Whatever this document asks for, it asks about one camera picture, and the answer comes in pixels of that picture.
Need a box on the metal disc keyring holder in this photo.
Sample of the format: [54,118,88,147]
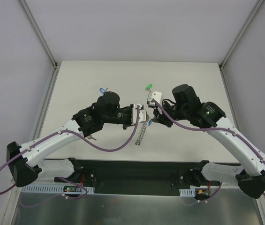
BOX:
[135,114,150,146]

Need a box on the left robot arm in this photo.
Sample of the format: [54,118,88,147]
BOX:
[7,91,147,187]

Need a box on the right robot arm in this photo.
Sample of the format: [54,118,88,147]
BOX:
[147,84,265,199]

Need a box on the key with blue outlined tag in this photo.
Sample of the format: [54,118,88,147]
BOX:
[99,88,108,94]

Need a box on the key with green tag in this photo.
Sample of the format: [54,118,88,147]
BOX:
[145,84,153,92]

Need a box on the key with yellow tag lower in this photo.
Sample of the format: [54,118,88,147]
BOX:
[87,135,97,141]

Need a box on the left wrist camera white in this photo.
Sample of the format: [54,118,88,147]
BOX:
[131,104,147,125]

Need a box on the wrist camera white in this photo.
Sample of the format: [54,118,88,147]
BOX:
[131,104,147,125]
[147,91,164,108]

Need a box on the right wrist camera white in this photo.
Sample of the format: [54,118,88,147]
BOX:
[147,91,164,108]

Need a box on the left aluminium frame post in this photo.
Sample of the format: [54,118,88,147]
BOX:
[18,0,60,68]

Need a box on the aluminium frame post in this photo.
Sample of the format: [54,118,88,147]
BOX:
[219,0,265,70]
[18,0,60,68]

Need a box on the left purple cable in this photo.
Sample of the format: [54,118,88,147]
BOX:
[0,104,142,208]

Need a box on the purple cable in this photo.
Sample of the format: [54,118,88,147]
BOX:
[152,98,265,209]
[0,104,142,208]

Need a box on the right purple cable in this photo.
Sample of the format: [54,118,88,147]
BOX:
[152,98,265,209]

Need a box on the right aluminium frame post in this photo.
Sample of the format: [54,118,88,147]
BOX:
[219,0,265,70]

